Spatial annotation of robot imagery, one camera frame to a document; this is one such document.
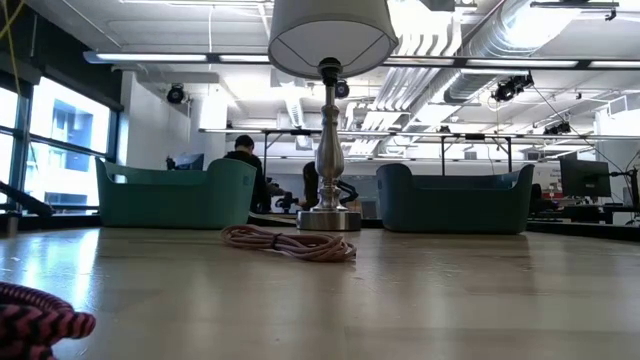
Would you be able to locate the maroon black USB cable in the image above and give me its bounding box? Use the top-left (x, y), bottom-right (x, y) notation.
top-left (0, 281), bottom-right (97, 360)

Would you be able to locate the person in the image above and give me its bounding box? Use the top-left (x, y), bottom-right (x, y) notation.
top-left (299, 160), bottom-right (321, 211)
top-left (222, 134), bottom-right (275, 215)

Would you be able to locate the silver lamp white shade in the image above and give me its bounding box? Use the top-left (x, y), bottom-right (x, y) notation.
top-left (267, 0), bottom-right (400, 233)

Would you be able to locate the black computer monitor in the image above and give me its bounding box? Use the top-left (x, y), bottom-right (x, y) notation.
top-left (558, 157), bottom-right (612, 199)
top-left (166, 153), bottom-right (205, 172)

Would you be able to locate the dark teal plastic bin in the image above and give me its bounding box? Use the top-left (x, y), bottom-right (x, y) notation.
top-left (375, 162), bottom-right (535, 235)

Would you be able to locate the green plastic bin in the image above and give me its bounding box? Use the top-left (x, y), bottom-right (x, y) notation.
top-left (94, 157), bottom-right (258, 230)

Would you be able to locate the long ceiling light bar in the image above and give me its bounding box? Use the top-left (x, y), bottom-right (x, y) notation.
top-left (83, 49), bottom-right (640, 71)

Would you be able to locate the large glass window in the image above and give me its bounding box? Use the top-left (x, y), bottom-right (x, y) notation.
top-left (0, 74), bottom-right (121, 209)

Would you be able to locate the dark background desk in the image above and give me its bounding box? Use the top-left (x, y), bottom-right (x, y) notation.
top-left (529, 197), bottom-right (640, 226)

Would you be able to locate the pink USB cable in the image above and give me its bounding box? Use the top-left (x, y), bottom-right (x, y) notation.
top-left (219, 224), bottom-right (358, 264)

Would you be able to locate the black background rig frame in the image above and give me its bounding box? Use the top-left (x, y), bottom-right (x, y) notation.
top-left (259, 128), bottom-right (515, 177)

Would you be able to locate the silver ventilation duct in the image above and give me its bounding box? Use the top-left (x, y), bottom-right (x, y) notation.
top-left (442, 0), bottom-right (536, 104)

